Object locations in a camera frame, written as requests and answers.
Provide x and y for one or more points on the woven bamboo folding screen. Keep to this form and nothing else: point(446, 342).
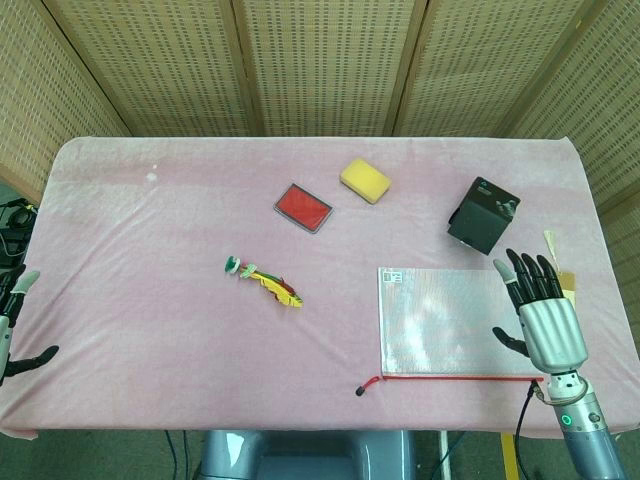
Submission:
point(330, 65)

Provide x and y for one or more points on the yellow sponge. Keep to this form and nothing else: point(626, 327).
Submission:
point(365, 180)

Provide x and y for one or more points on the black equipment on floor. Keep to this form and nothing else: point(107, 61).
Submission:
point(15, 225)

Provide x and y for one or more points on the pink velvet table cloth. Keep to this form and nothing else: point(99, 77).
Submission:
point(150, 325)

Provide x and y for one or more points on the grey blue robot torso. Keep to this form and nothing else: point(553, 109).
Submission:
point(300, 455)

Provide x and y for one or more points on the red ink pad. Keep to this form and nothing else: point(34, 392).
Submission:
point(303, 206)

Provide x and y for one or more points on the clear zip pouch red zipper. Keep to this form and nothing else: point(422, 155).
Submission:
point(440, 320)

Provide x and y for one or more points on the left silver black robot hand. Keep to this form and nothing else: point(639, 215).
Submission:
point(7, 305)

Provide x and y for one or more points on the brown bookmark with tassel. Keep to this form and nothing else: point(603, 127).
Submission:
point(567, 287)

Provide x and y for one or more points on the colourful yellow dragon toy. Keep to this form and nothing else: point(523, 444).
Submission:
point(277, 292)

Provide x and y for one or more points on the white table leg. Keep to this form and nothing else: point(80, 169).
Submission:
point(444, 455)

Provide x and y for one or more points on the yellow floor tape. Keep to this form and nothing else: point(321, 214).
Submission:
point(510, 460)

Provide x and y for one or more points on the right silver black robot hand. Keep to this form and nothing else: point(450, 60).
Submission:
point(552, 335)

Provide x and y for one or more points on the black cardboard box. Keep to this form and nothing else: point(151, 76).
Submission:
point(480, 220)

